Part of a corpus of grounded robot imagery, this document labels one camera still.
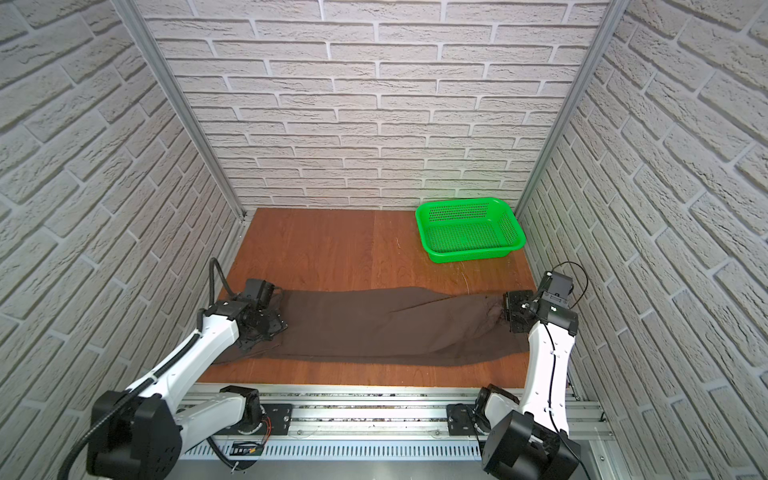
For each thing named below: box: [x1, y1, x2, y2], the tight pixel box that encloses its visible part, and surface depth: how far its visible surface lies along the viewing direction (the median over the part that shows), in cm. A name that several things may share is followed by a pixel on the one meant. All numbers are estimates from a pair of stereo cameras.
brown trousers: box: [213, 288, 530, 367], surface depth 88 cm
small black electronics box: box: [230, 441, 265, 456], surface depth 74 cm
